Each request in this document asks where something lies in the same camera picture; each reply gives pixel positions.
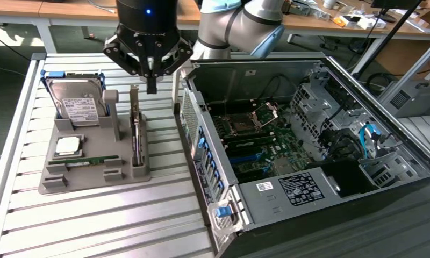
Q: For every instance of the grey computer tower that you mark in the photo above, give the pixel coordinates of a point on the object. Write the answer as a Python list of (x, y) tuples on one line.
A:
[(427, 102)]

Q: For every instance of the graphics card with black fan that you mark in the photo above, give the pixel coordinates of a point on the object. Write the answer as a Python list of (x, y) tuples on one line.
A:
[(138, 139)]

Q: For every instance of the silver perforated disk bay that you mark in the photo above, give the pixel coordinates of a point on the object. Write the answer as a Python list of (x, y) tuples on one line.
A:
[(310, 102)]

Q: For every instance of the grey metal device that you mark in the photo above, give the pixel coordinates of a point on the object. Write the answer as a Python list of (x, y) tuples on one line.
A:
[(304, 8)]

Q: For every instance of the blue case latch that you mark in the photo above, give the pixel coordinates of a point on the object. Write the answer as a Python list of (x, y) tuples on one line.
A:
[(223, 211)]

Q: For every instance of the silver chipset heatsink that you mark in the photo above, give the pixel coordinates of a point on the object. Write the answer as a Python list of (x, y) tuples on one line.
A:
[(284, 166)]

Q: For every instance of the open grey PC case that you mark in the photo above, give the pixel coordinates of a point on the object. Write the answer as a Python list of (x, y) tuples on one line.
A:
[(188, 107)]

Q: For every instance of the green motherboard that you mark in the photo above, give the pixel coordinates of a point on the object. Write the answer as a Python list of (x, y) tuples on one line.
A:
[(291, 150)]

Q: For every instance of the silver CPU chip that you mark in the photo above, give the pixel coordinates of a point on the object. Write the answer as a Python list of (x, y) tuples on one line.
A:
[(68, 146)]

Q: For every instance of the grey power supply with labels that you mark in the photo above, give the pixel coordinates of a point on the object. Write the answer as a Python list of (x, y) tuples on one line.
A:
[(266, 207)]

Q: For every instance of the hard disk in blue caddy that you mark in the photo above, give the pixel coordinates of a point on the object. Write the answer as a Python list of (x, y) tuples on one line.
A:
[(75, 91)]

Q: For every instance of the blue expansion slot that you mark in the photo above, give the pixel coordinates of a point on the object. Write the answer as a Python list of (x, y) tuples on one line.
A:
[(244, 158)]

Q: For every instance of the black monitor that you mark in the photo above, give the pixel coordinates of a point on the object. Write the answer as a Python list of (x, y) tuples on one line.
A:
[(387, 3)]

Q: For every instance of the wooden desk white frame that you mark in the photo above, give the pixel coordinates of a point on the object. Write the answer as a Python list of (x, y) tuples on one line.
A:
[(308, 25), (22, 10)]

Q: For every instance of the metal socket cover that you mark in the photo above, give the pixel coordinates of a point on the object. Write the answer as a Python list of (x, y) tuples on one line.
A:
[(271, 105)]

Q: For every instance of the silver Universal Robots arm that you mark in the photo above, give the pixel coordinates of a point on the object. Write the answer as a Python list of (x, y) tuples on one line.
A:
[(244, 24)]

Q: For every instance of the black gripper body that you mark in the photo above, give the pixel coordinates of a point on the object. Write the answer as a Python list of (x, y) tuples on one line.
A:
[(147, 24)]

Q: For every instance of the aluminium profile frame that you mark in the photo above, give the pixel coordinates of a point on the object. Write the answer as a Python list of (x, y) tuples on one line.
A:
[(416, 65)]

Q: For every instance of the thin metal locking lever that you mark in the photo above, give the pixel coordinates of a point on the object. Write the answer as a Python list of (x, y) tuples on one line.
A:
[(226, 110)]

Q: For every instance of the white packaging box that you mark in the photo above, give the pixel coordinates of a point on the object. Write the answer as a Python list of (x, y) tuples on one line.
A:
[(371, 24)]

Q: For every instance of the green RAM stick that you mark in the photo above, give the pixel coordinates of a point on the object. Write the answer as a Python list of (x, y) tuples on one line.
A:
[(90, 161)]

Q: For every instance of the black stand pole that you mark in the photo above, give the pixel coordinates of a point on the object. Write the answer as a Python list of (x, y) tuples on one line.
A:
[(391, 35)]

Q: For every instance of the grey plastic parts rack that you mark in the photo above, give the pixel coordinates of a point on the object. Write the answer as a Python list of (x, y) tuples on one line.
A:
[(86, 180)]

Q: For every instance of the CPU socket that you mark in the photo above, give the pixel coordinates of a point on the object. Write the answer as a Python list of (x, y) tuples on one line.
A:
[(242, 125)]

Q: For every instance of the white cup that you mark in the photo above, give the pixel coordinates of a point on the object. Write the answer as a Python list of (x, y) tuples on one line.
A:
[(331, 3)]

